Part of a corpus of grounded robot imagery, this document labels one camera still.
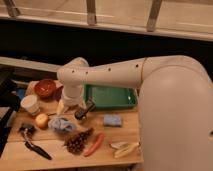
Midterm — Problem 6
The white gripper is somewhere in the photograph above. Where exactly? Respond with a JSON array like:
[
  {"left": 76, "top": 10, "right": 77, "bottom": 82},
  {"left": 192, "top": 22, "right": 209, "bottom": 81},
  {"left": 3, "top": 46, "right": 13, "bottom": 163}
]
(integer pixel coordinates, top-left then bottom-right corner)
[{"left": 56, "top": 86, "right": 87, "bottom": 115}]

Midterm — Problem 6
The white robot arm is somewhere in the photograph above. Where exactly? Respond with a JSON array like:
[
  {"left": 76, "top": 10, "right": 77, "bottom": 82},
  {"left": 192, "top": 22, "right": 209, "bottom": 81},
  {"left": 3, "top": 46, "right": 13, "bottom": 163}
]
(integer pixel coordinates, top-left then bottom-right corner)
[{"left": 57, "top": 55, "right": 213, "bottom": 171}]

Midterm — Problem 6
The purple bowl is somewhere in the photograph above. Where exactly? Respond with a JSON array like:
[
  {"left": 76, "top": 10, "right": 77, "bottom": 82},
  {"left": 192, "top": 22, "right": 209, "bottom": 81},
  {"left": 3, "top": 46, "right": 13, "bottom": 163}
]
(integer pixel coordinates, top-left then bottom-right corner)
[{"left": 53, "top": 86, "right": 63, "bottom": 101}]

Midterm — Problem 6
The red bowl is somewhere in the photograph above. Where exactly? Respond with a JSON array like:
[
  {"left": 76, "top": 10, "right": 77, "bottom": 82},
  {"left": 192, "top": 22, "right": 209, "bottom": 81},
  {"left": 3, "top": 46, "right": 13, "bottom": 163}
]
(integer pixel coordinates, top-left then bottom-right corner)
[{"left": 34, "top": 79, "right": 56, "bottom": 98}]

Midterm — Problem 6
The green plastic tray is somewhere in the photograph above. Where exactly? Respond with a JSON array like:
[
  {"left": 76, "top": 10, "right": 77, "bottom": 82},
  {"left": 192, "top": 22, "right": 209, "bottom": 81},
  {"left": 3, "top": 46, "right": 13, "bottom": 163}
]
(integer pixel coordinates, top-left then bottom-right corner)
[{"left": 84, "top": 85, "right": 137, "bottom": 111}]

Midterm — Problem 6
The yellow red apple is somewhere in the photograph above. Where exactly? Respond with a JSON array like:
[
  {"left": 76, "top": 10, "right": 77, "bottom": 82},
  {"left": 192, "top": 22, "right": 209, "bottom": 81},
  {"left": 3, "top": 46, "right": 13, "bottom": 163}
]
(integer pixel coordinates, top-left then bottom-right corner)
[{"left": 35, "top": 113, "right": 49, "bottom": 129}]

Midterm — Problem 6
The brown grape bunch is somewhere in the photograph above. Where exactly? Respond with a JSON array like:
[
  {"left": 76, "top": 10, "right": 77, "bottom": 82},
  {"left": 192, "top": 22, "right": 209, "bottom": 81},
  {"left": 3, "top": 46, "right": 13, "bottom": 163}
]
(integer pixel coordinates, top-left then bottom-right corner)
[{"left": 64, "top": 128, "right": 94, "bottom": 155}]

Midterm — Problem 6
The white cup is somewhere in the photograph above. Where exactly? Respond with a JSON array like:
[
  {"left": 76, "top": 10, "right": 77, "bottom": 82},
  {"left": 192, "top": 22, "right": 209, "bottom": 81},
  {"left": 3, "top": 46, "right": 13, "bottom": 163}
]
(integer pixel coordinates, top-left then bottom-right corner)
[{"left": 21, "top": 95, "right": 40, "bottom": 116}]

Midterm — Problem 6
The blue sponge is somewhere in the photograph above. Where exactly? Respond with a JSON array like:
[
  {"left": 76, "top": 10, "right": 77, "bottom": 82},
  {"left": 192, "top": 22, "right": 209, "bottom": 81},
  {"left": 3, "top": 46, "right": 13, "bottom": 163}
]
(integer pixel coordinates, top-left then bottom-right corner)
[{"left": 103, "top": 115, "right": 122, "bottom": 127}]

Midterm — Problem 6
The wooden round board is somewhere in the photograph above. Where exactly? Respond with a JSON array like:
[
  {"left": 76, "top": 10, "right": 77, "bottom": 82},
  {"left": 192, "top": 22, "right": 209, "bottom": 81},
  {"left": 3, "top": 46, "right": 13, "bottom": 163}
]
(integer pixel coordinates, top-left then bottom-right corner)
[{"left": 26, "top": 81, "right": 38, "bottom": 95}]

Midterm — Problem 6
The orange carrot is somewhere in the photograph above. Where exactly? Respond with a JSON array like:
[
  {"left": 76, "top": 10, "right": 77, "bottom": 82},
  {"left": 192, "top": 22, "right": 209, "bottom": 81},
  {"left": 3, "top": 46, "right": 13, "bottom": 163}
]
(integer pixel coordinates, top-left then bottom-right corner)
[{"left": 84, "top": 133, "right": 104, "bottom": 157}]

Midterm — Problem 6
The blue object at edge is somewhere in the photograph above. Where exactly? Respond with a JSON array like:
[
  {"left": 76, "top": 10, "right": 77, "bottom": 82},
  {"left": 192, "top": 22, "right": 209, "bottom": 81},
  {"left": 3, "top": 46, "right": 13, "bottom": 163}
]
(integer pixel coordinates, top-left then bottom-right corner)
[{"left": 16, "top": 88, "right": 26, "bottom": 99}]

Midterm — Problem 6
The black handled peeler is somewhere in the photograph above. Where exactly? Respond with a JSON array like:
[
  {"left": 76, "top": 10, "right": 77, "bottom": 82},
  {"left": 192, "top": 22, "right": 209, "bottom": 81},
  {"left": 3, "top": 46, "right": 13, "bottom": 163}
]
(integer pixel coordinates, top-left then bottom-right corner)
[{"left": 22, "top": 131, "right": 52, "bottom": 160}]

